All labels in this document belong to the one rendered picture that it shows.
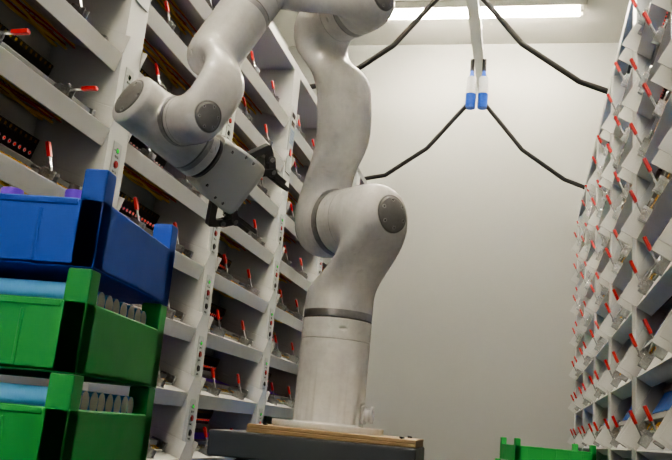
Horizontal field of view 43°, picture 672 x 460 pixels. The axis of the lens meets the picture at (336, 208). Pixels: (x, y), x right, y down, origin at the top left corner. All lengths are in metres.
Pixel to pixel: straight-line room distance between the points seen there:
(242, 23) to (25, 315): 0.83
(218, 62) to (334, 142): 0.31
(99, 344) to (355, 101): 0.91
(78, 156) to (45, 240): 1.40
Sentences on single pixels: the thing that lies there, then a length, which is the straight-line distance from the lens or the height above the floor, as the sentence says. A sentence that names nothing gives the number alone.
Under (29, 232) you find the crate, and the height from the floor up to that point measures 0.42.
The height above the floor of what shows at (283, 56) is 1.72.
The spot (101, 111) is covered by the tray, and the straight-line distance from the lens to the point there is 2.10.
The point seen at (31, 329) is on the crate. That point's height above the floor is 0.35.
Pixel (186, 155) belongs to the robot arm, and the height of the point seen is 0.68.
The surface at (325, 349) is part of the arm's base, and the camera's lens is 1.42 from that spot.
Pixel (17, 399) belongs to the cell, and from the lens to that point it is 0.69.
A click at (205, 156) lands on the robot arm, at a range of 1.33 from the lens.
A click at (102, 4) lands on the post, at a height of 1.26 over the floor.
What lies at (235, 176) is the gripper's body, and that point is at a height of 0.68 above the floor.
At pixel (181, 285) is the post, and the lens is 2.66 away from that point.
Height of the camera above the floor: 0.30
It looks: 14 degrees up
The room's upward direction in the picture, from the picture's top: 5 degrees clockwise
